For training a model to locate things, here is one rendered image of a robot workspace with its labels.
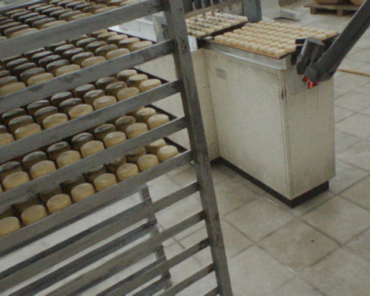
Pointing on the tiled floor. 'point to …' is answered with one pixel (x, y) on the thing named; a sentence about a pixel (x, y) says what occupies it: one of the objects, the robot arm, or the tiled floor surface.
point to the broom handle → (360, 73)
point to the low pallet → (344, 9)
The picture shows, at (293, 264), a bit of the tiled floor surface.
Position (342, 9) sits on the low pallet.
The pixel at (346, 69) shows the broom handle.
